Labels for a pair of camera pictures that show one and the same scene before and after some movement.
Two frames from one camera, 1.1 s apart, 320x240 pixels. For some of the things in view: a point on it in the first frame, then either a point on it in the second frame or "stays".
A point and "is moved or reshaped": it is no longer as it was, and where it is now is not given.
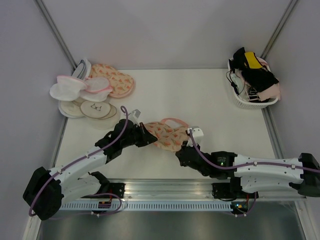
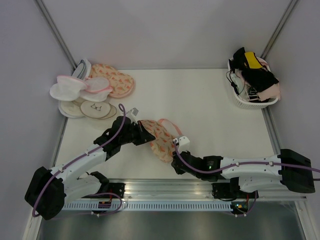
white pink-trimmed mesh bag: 67,88 stays
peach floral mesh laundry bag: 169,138 is moved or reshaped
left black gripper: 146,137 stays
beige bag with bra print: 98,109 stays
